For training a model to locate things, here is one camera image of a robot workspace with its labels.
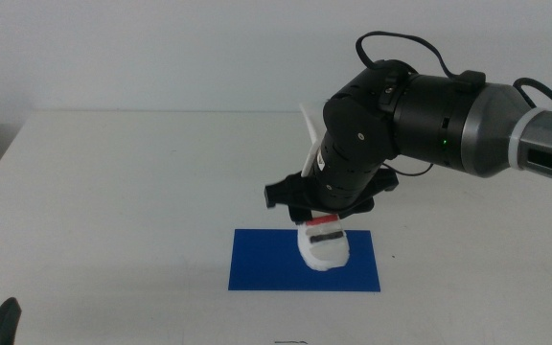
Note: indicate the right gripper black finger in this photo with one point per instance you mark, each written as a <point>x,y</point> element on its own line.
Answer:
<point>357,212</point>
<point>301,216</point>

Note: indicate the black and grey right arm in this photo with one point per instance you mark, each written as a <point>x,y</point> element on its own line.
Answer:
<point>448,120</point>

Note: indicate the blue rectangular mat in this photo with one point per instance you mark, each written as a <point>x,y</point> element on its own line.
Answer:
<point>261,263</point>

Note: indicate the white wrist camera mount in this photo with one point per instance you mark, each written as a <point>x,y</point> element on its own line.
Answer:
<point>313,134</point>

